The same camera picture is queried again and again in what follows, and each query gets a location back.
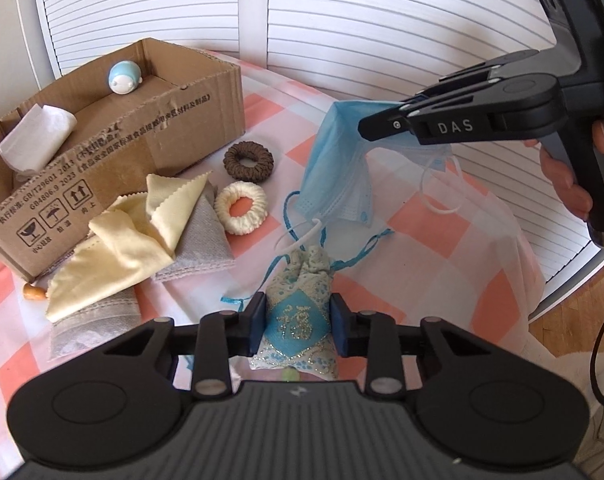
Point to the orange rubber finger cot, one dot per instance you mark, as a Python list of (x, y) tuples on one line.
[(34, 293)]

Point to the brown cardboard box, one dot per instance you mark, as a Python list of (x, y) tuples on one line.
[(189, 105)]

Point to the grey cleaning cloth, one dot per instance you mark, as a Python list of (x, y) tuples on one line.
[(203, 248)]

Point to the blue embroidered sachet pouch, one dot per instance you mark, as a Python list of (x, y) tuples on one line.
[(297, 335)]

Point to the blue white plush toy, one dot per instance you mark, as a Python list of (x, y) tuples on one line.
[(124, 77)]

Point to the folded white towel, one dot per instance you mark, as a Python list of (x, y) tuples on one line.
[(30, 146)]

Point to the blue surgical face mask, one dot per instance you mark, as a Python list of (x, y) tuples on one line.
[(336, 187)]

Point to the cream hair scrunchie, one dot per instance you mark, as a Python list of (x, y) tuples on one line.
[(241, 207)]

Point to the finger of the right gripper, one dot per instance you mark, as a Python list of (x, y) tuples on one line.
[(474, 85), (396, 120)]

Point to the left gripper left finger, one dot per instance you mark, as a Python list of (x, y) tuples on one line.
[(222, 335)]

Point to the pink checkered tablecloth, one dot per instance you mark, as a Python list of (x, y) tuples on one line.
[(440, 243)]

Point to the brown hair scrunchie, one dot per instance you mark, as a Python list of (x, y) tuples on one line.
[(249, 161)]

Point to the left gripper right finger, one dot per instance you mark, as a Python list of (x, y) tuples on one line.
[(373, 336)]

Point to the yellow cleaning cloth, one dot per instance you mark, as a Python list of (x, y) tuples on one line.
[(130, 240)]

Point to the white louvered closet door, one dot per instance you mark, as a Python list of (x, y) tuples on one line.
[(349, 49)]

